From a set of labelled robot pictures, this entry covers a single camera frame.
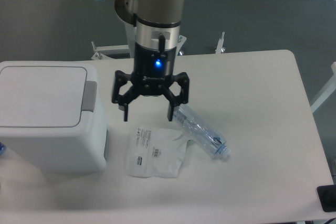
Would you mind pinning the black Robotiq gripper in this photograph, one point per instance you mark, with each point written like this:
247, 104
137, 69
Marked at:
152, 76

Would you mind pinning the grey lid push button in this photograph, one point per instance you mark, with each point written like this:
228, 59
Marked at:
89, 96

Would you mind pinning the white plastic trash can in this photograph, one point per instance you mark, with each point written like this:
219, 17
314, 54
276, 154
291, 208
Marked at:
81, 148

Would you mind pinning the white trash can lid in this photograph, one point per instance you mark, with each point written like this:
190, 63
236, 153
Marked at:
41, 96

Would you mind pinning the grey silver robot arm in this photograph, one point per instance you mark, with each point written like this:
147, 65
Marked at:
154, 47

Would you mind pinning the clear crushed plastic bottle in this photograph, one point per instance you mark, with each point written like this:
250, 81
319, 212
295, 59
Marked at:
201, 132

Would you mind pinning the white crumpled plastic bag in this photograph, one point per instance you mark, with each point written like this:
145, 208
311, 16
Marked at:
155, 152

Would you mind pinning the black device at table edge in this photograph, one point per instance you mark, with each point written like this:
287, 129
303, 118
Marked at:
327, 197

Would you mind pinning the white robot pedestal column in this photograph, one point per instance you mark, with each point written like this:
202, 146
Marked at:
130, 33

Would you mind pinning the white metal base frame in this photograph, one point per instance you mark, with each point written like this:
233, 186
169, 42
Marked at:
123, 51

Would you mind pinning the white frame bar right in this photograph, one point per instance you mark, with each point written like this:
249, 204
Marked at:
324, 92

